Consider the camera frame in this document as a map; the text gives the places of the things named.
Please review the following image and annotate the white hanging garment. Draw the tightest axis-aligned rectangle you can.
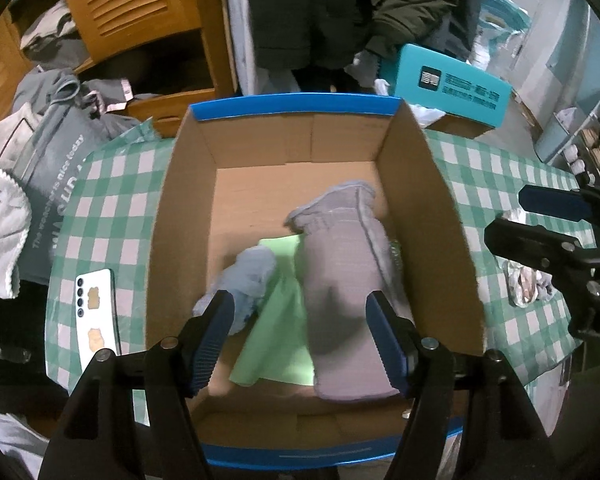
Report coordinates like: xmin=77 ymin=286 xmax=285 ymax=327
xmin=222 ymin=0 xmax=301 ymax=96

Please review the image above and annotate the black hanging jacket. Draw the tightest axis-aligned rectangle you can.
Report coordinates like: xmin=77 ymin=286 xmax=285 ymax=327
xmin=247 ymin=0 xmax=381 ymax=72

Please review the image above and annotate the light grey fleece garment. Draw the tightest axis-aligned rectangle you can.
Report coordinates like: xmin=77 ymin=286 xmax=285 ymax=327
xmin=0 ymin=102 xmax=46 ymax=173

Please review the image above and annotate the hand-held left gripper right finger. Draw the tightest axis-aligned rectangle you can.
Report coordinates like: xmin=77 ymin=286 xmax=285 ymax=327
xmin=365 ymin=290 xmax=563 ymax=480

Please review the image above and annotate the wooden wardrobe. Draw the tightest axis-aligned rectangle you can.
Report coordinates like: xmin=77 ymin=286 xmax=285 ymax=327
xmin=0 ymin=0 xmax=241 ymax=136

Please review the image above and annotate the green white checked tablecloth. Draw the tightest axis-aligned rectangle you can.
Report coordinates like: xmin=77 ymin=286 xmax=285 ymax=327
xmin=45 ymin=117 xmax=598 ymax=411

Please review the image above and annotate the metal shoe rack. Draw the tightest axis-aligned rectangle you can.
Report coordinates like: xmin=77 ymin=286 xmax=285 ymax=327
xmin=565 ymin=80 xmax=600 ymax=187

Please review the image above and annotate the wooden louvered cabinet door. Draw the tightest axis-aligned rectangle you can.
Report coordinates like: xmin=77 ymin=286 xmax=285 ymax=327
xmin=55 ymin=0 xmax=203 ymax=63

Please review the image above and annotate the light green cloth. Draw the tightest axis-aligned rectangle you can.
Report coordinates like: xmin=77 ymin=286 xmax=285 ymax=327
xmin=228 ymin=235 xmax=316 ymax=387

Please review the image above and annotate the white scalloped towel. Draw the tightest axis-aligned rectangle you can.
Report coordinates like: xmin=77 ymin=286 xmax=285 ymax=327
xmin=0 ymin=165 xmax=33 ymax=301

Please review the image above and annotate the cardboard box blue rim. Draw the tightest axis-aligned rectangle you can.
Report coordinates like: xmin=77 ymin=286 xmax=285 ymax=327
xmin=142 ymin=92 xmax=488 ymax=468

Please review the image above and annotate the teal printed cardboard box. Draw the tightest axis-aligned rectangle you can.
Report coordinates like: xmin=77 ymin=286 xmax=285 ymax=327
xmin=380 ymin=43 xmax=512 ymax=140

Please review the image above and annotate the blue plastic bag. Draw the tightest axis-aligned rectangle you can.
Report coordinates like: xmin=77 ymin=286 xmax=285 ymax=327
xmin=472 ymin=0 xmax=531 ymax=68

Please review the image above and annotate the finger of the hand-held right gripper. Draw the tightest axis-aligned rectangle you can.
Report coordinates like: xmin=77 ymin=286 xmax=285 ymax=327
xmin=484 ymin=217 xmax=588 ymax=275
xmin=519 ymin=185 xmax=599 ymax=222

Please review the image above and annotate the white smartphone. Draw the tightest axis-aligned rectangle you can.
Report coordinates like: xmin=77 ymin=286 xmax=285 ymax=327
xmin=75 ymin=267 xmax=121 ymax=373

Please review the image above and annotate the grey plush slipper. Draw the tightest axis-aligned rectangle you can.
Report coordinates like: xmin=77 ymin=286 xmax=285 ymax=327
xmin=284 ymin=180 xmax=413 ymax=403

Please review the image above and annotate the grey printed tote bag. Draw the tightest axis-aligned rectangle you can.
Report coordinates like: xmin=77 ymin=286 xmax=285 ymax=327
xmin=15 ymin=105 xmax=161 ymax=286

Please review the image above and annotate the grey hoodie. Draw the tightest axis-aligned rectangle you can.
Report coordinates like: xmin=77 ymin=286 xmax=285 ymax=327
xmin=12 ymin=67 xmax=133 ymax=117

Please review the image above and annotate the dark olive hanging jacket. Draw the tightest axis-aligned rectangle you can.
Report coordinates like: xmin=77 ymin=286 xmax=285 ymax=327
xmin=355 ymin=0 xmax=486 ymax=61

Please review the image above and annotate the white plastic bag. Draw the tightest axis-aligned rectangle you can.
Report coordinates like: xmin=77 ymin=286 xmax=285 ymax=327
xmin=372 ymin=77 xmax=446 ymax=127

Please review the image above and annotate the crumpled plastic wrapper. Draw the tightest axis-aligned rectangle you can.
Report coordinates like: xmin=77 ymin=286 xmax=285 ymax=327
xmin=502 ymin=257 xmax=556 ymax=307

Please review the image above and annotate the pale blue waste bin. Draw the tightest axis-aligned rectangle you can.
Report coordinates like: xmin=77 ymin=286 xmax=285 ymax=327
xmin=532 ymin=107 xmax=581 ymax=163

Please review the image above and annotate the pale blue sock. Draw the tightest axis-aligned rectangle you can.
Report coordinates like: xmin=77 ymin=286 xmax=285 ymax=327
xmin=192 ymin=246 xmax=277 ymax=337

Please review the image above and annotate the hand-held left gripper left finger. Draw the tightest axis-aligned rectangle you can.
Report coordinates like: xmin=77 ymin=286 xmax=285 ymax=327
xmin=37 ymin=289 xmax=237 ymax=480

